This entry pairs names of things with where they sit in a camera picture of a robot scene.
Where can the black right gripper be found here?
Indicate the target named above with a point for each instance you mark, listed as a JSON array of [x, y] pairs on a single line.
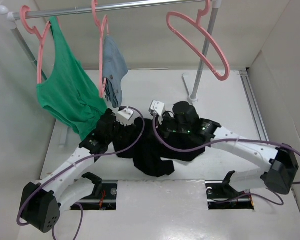
[[162, 126]]

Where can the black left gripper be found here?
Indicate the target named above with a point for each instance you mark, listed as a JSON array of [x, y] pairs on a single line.
[[110, 111]]

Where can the black t shirt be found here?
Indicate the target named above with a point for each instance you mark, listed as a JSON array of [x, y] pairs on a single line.
[[138, 142]]

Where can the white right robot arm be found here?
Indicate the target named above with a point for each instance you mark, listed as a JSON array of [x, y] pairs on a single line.
[[276, 166]]

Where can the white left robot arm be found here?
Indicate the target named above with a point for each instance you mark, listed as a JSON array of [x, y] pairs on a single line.
[[41, 203]]

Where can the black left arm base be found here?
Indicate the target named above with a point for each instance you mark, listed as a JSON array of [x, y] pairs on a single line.
[[103, 196]]

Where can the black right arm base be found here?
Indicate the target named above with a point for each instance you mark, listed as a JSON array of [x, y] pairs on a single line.
[[221, 196]]

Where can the middle pink hanger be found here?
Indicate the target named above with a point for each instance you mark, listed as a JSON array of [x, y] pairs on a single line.
[[103, 28]]

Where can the green tank top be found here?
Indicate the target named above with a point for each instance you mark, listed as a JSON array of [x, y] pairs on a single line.
[[69, 94]]

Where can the blue denim garment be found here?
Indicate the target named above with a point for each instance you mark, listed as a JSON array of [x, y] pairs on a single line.
[[113, 71]]

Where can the silver clothes rack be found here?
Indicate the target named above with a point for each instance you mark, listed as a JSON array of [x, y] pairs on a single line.
[[204, 22]]

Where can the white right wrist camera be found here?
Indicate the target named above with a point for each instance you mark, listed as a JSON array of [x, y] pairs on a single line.
[[157, 109]]

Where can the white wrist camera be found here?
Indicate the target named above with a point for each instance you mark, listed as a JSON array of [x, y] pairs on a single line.
[[157, 109], [124, 115]]

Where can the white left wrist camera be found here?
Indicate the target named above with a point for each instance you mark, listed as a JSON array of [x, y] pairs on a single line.
[[124, 115]]

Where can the aluminium rail right side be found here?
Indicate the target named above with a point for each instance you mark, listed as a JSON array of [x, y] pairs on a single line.
[[253, 105]]

